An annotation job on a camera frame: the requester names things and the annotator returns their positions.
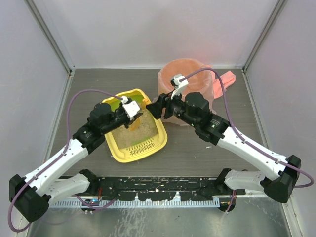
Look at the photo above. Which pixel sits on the beige cat litter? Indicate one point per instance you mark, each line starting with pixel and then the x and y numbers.
pixel 147 129

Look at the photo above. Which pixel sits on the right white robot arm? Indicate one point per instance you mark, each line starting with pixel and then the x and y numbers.
pixel 277 175

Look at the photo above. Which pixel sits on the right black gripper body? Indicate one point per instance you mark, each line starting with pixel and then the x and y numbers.
pixel 168 107

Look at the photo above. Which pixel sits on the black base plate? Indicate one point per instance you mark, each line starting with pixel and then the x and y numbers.
pixel 158 188

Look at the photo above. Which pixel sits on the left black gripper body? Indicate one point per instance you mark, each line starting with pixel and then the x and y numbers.
pixel 125 118

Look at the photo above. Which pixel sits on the white slotted cable duct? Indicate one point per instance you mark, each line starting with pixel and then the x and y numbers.
pixel 176 203

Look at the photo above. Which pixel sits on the yellow green litter box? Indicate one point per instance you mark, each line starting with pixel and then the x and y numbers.
pixel 143 149

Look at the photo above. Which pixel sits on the orange litter scoop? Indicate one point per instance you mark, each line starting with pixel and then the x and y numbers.
pixel 136 123

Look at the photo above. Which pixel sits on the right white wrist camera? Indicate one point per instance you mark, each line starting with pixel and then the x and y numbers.
pixel 179 84

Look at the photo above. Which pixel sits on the aluminium frame rail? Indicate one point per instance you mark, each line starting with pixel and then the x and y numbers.
pixel 279 189

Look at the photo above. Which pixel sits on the pink cloth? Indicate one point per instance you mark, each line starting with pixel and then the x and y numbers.
pixel 228 78

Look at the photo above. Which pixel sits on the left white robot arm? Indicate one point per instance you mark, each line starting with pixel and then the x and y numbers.
pixel 33 193

